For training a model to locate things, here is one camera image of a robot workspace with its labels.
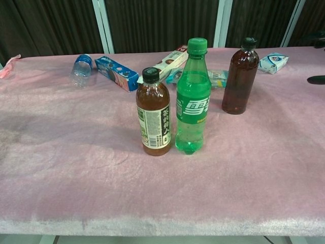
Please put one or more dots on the green soda bottle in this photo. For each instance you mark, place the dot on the green soda bottle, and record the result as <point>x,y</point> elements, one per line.
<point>193,106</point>

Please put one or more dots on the blue cookie box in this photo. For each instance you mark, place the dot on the blue cookie box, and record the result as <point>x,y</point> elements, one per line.
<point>114,71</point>

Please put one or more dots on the dark pleated curtain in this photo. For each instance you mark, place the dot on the dark pleated curtain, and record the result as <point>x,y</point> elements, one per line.
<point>50,25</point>
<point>311,15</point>
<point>259,17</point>
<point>162,23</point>

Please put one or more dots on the light blue snack packet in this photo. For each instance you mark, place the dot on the light blue snack packet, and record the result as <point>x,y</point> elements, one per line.
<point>218,77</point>

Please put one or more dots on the empty clear water bottle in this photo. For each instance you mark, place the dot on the empty clear water bottle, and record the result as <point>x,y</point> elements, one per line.
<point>81,68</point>

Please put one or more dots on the amber tea bottle white label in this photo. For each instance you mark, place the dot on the amber tea bottle white label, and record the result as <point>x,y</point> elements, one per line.
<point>152,101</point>

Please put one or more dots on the small white blue box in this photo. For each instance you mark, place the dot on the small white blue box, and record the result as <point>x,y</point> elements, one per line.
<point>273,62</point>

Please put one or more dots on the white frame post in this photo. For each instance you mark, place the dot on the white frame post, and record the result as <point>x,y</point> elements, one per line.
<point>223,23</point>
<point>293,23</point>
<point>102,25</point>

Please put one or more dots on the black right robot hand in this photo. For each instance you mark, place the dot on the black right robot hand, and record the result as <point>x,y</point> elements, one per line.
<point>317,80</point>

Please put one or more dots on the dark brown unlabelled bottle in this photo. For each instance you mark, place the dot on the dark brown unlabelled bottle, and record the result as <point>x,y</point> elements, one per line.
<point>240,84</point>

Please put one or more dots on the white chocolate biscuit box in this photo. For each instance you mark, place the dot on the white chocolate biscuit box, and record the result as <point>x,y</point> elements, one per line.
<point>174,59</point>

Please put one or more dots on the pink plush table cloth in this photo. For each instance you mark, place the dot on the pink plush table cloth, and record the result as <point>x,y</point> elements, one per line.
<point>162,188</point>

